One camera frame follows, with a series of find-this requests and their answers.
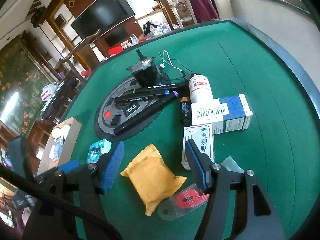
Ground teal cartoon tissue pack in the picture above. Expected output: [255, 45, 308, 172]
[87, 139, 112, 164]

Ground white red plaster box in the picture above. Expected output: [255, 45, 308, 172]
[181, 124, 214, 170]

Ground clear pack red disc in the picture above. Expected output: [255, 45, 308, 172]
[157, 183, 209, 221]

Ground orange snack packet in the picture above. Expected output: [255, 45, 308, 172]
[120, 144, 187, 216]

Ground white blue medicine box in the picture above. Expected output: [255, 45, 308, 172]
[191, 94, 253, 134]

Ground long black marker purple cap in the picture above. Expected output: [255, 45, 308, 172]
[113, 90, 179, 136]

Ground small white red-label bottle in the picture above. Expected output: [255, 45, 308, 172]
[189, 74, 213, 103]

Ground cardboard tray box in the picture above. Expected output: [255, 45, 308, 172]
[37, 117, 82, 175]

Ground round grey table console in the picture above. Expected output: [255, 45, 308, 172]
[93, 75, 160, 142]

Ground black marker blue cap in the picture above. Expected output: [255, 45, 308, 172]
[114, 89, 170, 103]

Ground black folding side table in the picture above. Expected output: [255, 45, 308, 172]
[39, 76, 78, 122]

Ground black marker green cap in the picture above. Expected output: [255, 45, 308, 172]
[132, 82, 189, 94]

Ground white red plastic bag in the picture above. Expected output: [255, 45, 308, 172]
[41, 82, 58, 102]

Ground black electric motor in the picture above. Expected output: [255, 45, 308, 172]
[127, 49, 161, 87]

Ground wooden chair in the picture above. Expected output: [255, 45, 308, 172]
[54, 29, 110, 83]

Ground maroon cloth on rack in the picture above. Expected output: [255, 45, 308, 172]
[189, 0, 220, 23]

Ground black bracket with wires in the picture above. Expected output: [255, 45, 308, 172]
[158, 49, 199, 81]

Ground green floral wall painting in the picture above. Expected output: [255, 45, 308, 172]
[0, 36, 50, 135]

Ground wall television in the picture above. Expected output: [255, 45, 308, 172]
[71, 0, 135, 38]

